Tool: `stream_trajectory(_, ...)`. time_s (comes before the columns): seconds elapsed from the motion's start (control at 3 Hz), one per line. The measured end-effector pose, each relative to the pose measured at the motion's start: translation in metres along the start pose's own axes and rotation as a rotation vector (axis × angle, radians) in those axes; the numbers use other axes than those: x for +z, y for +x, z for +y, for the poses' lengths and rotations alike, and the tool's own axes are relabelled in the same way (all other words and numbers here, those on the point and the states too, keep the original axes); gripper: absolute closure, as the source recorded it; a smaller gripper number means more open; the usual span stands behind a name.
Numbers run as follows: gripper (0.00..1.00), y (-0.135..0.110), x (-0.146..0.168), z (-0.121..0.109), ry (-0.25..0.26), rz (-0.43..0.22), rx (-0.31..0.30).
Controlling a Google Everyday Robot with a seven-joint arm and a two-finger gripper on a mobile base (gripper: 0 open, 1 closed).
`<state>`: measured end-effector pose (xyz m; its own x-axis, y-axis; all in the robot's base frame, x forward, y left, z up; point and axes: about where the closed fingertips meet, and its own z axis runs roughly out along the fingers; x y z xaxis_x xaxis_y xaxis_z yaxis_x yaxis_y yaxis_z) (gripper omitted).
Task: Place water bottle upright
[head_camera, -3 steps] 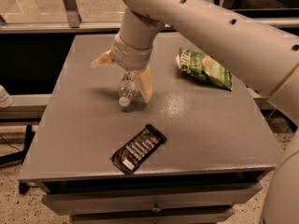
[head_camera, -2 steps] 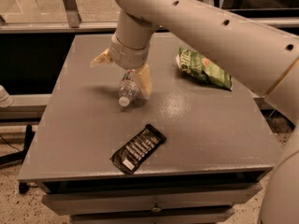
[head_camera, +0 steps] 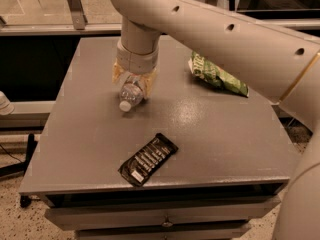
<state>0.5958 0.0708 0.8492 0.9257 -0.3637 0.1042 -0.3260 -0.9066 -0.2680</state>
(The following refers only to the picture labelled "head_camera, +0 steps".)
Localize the black stand base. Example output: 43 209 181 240
0 134 37 208

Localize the green chip bag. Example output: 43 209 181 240
189 52 249 97

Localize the metal railing frame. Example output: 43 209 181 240
0 0 320 35

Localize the white object at left edge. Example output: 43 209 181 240
0 91 14 115

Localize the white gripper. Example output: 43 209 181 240
112 41 159 99

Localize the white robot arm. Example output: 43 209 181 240
111 0 320 240

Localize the clear plastic water bottle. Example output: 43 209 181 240
119 76 144 112

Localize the grey drawer cabinet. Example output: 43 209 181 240
20 37 299 240

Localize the black snack bar wrapper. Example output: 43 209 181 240
118 133 178 187

